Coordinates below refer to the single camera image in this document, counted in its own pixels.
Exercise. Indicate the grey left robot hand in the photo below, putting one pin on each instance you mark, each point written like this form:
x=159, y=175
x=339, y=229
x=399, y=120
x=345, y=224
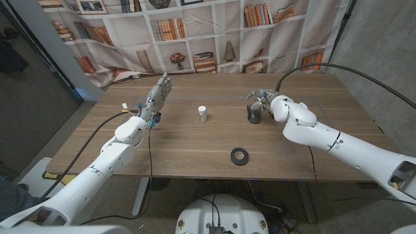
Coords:
x=157, y=97

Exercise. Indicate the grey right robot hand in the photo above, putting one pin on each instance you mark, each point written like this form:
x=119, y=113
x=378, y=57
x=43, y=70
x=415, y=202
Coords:
x=260, y=94

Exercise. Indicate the black computer mouse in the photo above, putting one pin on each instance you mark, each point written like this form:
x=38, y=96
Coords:
x=254, y=117

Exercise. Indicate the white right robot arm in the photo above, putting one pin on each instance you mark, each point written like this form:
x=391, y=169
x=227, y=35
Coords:
x=357, y=152

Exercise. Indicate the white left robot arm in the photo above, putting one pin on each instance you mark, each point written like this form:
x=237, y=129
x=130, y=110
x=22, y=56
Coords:
x=87, y=182

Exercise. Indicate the small white bottle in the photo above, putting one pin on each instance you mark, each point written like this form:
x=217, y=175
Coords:
x=202, y=114

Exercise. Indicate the black tape roll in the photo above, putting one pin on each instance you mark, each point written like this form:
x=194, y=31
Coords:
x=232, y=157

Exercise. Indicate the printed bookshelf backdrop cloth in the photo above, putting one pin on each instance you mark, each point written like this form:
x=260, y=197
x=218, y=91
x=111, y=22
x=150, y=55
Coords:
x=208, y=29

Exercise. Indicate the white table leg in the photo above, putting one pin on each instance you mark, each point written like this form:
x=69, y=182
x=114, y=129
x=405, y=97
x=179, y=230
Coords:
x=140, y=196

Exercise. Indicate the black backdrop stand pole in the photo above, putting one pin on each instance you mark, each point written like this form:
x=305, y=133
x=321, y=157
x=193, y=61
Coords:
x=339, y=32

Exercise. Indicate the grey table leg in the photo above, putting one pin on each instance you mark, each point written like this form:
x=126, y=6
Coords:
x=306, y=201

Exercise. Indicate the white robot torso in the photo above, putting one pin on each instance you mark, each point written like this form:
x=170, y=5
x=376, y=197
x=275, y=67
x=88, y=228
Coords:
x=227, y=214

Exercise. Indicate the yellow floor marker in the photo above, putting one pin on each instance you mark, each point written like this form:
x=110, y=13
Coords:
x=52, y=176

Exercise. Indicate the white floor board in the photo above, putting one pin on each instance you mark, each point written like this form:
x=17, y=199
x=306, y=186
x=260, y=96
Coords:
x=32, y=178

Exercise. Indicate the person in blue jeans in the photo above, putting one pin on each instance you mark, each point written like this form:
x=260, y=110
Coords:
x=13, y=201

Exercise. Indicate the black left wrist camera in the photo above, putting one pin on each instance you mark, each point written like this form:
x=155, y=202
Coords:
x=156, y=117

